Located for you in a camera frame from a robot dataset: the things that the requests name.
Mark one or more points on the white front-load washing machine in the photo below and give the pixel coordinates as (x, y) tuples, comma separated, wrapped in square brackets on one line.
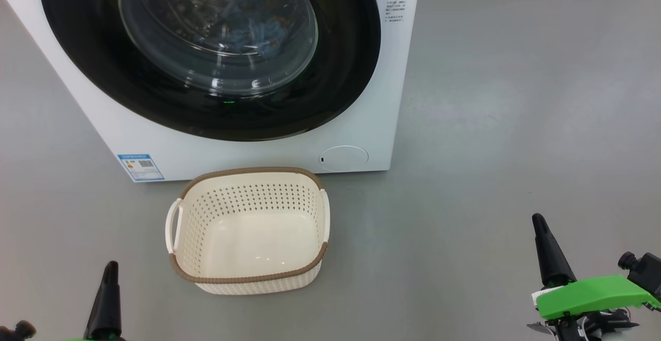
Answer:
[(258, 152)]

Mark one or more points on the blue energy label sticker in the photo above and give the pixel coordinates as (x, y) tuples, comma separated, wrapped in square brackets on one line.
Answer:
[(140, 167)]

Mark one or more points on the cream perforated laundry basket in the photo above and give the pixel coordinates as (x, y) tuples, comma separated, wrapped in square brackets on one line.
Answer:
[(248, 284)]

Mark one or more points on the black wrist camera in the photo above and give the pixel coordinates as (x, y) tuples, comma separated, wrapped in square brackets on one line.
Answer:
[(648, 274), (18, 331)]

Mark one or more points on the black-rimmed glass washer door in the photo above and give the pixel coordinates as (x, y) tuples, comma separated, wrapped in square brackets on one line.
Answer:
[(82, 57)]

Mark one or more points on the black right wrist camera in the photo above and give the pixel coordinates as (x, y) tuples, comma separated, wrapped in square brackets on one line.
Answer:
[(648, 274)]

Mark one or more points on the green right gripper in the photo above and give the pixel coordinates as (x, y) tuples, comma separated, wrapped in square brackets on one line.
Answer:
[(588, 294)]

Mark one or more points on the blue patterned garment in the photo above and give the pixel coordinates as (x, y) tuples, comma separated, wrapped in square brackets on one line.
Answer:
[(258, 36)]

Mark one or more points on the round white filter cover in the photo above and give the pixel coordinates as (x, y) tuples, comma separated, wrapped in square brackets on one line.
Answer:
[(343, 158)]

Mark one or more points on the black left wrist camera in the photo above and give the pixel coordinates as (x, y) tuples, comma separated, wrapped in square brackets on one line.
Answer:
[(18, 331)]

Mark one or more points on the stainless steel washing machine drum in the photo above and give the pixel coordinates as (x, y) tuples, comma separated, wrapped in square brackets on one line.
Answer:
[(170, 15)]

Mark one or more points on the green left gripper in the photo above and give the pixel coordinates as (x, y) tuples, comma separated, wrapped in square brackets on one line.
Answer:
[(77, 340)]

